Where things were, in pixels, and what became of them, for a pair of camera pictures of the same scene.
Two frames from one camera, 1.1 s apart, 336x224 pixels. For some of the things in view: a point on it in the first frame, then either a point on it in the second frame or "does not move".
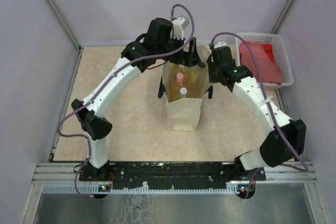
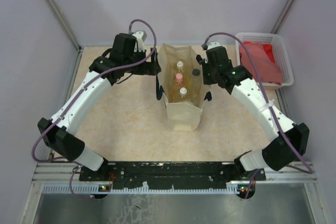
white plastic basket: [282, 56] does not move
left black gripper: [189, 59] → [151, 68]
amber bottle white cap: [183, 92] does not move
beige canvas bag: [184, 88] does not move
